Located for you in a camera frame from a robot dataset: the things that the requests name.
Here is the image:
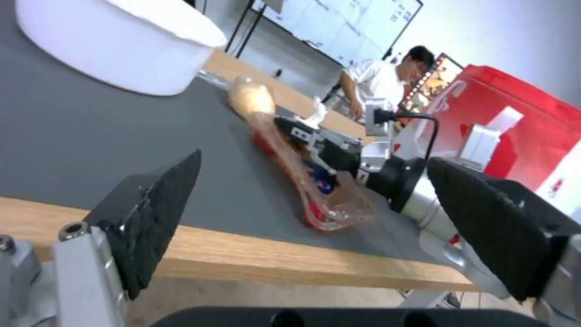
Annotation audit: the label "blue crumpled wrapper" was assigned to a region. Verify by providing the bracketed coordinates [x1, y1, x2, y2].
[306, 163, 339, 197]

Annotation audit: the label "red takeout bag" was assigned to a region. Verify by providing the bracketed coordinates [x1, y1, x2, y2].
[393, 64, 581, 218]

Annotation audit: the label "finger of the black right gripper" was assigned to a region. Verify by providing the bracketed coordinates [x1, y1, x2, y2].
[271, 115, 329, 151]
[304, 146, 341, 183]

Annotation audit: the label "clear plastic bag red print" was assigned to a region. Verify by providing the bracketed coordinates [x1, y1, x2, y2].
[248, 111, 379, 233]

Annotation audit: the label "crumpled white tissue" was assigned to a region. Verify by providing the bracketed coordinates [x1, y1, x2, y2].
[293, 96, 331, 129]

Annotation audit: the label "person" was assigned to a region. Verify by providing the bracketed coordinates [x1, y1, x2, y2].
[337, 45, 439, 120]

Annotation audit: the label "film strip poster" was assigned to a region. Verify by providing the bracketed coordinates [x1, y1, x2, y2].
[399, 52, 465, 114]

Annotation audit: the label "clear bottle beige contents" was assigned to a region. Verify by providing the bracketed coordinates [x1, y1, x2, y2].
[225, 76, 277, 119]

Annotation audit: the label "white carton box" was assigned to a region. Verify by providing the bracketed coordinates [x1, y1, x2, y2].
[462, 123, 503, 165]

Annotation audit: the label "large wall display screen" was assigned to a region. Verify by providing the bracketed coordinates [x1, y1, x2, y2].
[253, 0, 426, 66]

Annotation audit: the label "black screen stand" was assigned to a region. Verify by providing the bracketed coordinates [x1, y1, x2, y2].
[224, 0, 267, 59]

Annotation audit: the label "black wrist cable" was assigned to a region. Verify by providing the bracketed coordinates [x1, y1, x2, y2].
[371, 107, 440, 161]

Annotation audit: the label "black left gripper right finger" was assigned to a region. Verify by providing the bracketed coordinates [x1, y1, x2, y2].
[425, 158, 581, 327]

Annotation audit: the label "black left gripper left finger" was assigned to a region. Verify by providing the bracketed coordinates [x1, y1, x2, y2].
[0, 149, 203, 327]

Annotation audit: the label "large white round bowl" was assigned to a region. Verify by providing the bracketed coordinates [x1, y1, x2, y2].
[15, 0, 228, 97]

